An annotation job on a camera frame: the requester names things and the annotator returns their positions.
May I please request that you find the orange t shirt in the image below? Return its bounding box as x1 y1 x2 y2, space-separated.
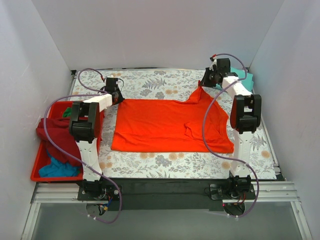
111 87 234 154

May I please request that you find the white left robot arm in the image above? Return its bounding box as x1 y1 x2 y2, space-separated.
69 77 124 182

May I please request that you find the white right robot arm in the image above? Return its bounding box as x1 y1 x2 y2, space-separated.
198 53 262 178

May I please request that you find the folded teal t shirt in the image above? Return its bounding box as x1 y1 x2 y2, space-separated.
214 66 255 93

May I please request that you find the green t shirt in bin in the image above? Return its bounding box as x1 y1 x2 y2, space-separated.
62 107 72 118

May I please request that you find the red plastic bin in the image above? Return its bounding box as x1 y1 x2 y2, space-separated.
30 101 104 182

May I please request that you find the dark red t shirt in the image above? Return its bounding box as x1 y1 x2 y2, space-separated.
36 117 82 167

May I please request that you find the blue t shirt in bin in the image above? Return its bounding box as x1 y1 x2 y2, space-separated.
38 155 81 178

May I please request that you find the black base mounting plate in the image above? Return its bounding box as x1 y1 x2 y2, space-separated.
77 178 256 211

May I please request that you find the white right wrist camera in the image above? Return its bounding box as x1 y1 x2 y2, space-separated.
209 54 217 71

